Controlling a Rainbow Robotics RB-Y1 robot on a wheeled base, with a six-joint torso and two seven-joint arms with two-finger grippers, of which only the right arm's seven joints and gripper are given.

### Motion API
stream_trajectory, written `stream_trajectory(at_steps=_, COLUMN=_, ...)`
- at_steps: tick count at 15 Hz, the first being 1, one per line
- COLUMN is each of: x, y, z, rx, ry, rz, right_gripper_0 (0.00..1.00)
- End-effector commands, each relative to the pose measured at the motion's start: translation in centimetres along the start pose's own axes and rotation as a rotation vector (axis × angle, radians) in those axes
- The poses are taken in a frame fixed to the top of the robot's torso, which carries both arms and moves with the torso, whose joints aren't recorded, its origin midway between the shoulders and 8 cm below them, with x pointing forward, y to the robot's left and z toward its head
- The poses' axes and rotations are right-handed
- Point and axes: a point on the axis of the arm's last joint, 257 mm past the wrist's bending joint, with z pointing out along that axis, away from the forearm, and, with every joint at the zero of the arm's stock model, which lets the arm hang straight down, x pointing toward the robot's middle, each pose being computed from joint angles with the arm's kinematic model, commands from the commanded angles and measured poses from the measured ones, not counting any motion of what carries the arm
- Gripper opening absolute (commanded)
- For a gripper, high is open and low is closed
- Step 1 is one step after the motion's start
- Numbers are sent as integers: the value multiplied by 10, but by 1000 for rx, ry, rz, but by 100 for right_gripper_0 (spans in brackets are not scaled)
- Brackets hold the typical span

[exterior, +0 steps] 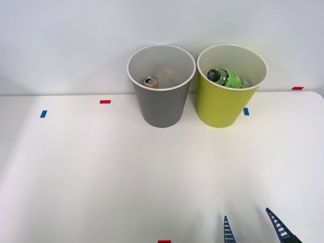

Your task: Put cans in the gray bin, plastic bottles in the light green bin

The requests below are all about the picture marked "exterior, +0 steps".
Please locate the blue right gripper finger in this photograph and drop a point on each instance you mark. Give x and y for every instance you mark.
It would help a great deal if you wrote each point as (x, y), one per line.
(279, 226)
(228, 233)

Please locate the green label plastic bottle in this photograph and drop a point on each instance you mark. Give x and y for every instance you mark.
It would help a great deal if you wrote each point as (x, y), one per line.
(227, 77)

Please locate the yellow-green plastic waste bin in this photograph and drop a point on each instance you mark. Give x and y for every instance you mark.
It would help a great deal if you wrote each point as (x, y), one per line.
(220, 106)

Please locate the grey plastic waste bin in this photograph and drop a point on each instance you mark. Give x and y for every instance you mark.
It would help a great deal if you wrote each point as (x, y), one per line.
(162, 106)

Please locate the orange drink can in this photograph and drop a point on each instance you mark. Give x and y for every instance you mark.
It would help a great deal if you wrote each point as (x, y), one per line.
(151, 81)

